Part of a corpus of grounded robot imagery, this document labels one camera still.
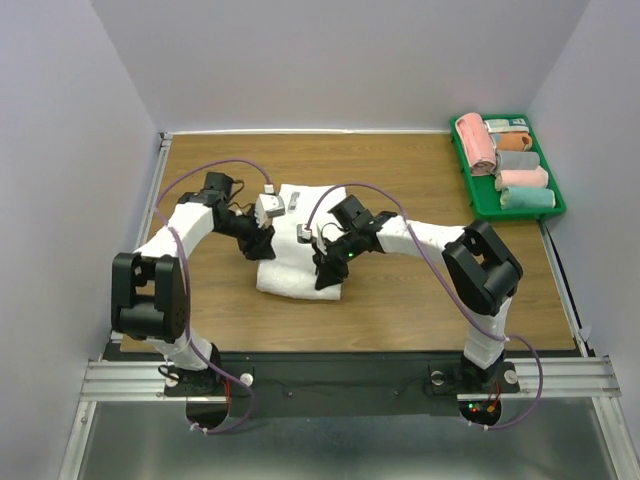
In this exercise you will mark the green plastic basket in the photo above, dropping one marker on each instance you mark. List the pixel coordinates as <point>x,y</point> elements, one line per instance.
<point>484,199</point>

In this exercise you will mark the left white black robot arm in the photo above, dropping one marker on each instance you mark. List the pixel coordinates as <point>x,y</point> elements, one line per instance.
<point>150,293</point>

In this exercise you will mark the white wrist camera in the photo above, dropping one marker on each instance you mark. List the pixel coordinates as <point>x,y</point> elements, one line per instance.
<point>268,205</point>
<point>306,234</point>

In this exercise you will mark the white blue patterned towel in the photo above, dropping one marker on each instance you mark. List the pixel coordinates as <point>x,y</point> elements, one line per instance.
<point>507,125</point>

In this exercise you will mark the short pink rolled towel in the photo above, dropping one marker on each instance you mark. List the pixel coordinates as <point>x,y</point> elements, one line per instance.
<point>537,178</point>

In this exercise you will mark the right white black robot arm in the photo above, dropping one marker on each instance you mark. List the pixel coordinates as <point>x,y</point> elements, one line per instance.
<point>476,268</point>

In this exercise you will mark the aluminium frame rail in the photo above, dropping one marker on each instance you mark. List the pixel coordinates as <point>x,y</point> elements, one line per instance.
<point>129,381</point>

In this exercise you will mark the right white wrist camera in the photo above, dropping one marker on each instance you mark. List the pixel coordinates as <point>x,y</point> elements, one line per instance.
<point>306,234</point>

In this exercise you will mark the long pink rolled towel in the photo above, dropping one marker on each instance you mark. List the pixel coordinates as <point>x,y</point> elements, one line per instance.
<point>477,144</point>

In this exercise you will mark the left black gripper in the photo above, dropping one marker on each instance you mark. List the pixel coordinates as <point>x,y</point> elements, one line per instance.
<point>257,246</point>

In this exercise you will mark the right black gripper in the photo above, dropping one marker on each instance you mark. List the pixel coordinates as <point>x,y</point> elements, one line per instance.
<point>329,272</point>

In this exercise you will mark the teal rolled towel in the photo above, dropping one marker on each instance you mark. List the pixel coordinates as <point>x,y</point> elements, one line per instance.
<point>527,198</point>

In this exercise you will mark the grey rolled towel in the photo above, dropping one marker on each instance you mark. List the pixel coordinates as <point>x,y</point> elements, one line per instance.
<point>516,160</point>

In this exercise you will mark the orange rolled towel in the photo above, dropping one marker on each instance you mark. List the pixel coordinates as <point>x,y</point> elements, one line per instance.
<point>513,141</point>

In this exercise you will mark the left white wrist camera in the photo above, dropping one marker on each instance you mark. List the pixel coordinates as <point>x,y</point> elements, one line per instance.
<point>268,205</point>

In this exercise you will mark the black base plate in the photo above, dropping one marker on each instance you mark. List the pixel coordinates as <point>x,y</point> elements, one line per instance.
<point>298,385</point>

